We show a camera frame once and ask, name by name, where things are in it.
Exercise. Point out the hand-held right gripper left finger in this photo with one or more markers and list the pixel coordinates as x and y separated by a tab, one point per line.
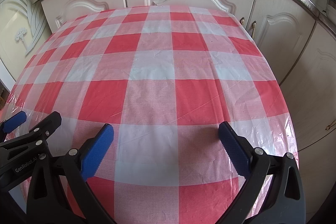
97	153

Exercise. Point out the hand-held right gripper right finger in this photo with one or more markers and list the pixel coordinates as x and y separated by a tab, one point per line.
233	150

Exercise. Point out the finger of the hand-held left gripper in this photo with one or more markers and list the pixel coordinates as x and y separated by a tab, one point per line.
14	121
44	127

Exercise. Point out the red white checkered tablecloth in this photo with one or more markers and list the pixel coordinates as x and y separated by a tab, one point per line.
157	69

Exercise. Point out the frosted patterned door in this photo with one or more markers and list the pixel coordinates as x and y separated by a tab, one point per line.
15	11

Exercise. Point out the steel kettle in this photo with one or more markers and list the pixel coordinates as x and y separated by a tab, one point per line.
331	5

